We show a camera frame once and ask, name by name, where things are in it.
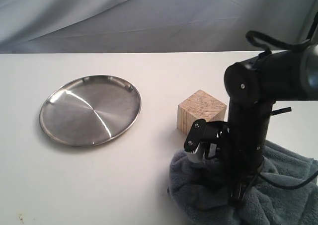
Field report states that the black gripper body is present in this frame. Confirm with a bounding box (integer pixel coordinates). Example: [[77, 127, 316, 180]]
[[220, 99, 275, 203]]

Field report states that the light wooden cube block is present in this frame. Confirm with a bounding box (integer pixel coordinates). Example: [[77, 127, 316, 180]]
[[177, 90, 227, 135]]

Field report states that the grey fluffy towel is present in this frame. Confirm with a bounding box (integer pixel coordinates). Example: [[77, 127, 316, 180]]
[[169, 141, 318, 225]]

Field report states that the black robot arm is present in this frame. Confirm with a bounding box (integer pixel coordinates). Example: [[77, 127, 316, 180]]
[[220, 46, 318, 205]]

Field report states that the dark stand at right edge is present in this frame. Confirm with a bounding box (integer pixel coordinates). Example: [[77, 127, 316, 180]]
[[307, 0, 318, 41]]

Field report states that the round stainless steel plate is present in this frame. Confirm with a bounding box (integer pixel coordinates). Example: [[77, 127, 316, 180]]
[[39, 75, 142, 148]]

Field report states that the grey backdrop cloth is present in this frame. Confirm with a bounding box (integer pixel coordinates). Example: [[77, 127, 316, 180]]
[[0, 0, 318, 53]]

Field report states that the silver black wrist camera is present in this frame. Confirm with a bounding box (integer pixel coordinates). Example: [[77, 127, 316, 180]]
[[184, 119, 229, 163]]

